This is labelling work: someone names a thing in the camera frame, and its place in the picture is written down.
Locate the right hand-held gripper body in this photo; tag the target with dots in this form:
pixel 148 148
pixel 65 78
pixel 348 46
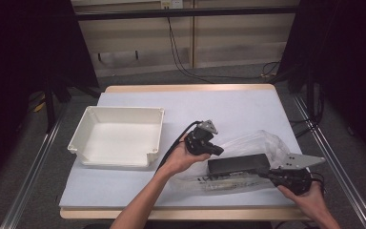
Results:
pixel 298 162

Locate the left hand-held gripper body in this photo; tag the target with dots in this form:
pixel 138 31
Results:
pixel 197 143

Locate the black rectangular box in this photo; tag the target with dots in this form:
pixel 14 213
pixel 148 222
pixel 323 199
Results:
pixel 238 163

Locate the clear printed plastic bag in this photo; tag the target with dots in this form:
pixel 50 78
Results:
pixel 254 144

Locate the person's left hand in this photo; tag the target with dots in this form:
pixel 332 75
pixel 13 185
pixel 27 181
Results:
pixel 179 160

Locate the person's right hand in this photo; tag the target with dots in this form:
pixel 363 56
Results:
pixel 311 202

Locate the white table mat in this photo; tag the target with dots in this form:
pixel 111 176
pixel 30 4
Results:
pixel 235 105

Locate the wooden table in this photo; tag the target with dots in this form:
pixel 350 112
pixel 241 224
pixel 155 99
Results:
pixel 187 87

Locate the black metal stand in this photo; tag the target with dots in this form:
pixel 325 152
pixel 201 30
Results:
pixel 50 111
pixel 309 92

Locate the white plastic tray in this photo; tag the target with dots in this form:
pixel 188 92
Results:
pixel 124 136

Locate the dark curtain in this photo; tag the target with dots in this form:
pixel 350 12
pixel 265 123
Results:
pixel 349 63
pixel 19 63

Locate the black horizontal bar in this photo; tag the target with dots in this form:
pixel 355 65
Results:
pixel 187 13

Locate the aluminium floor rail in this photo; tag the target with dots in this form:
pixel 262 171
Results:
pixel 31 171
pixel 340 165

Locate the white wall outlet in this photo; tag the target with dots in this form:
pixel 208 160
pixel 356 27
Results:
pixel 171 4

